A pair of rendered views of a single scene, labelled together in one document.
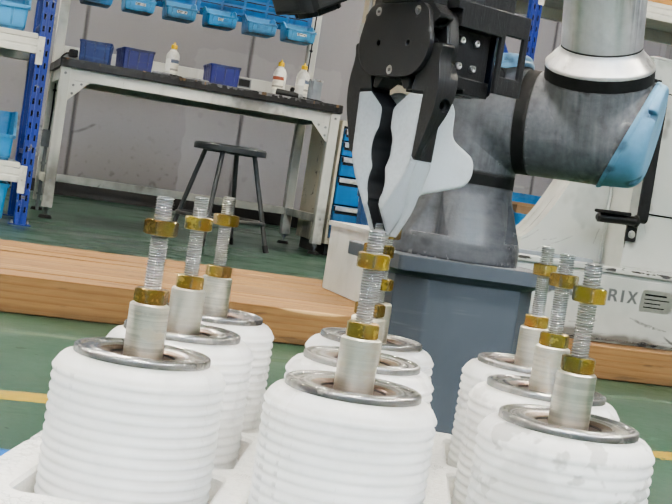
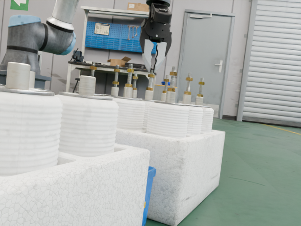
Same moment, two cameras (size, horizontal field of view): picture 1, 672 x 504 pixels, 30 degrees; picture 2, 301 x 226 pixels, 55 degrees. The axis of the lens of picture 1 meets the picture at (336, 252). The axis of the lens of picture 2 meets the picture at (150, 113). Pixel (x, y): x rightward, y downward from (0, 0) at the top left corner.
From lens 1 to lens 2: 88 cm
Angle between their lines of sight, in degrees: 67
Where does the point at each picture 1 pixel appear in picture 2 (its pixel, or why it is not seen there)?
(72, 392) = (180, 114)
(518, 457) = (208, 112)
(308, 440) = (199, 115)
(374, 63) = (151, 33)
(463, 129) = (32, 37)
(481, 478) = not seen: hidden behind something
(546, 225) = not seen: outside the picture
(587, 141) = (62, 43)
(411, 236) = not seen: hidden behind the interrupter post
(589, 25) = (67, 15)
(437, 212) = (26, 60)
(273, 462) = (191, 121)
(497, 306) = (41, 85)
